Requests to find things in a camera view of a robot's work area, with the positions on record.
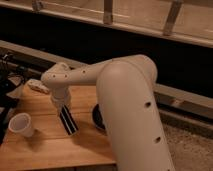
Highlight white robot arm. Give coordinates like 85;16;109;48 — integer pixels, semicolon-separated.
41;54;175;171

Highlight black equipment with cables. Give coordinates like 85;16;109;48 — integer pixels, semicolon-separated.
0;53;25;145

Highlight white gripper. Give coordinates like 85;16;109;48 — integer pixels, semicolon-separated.
51;89;71;112

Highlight black bowl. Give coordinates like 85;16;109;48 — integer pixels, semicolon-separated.
92;104;105;131

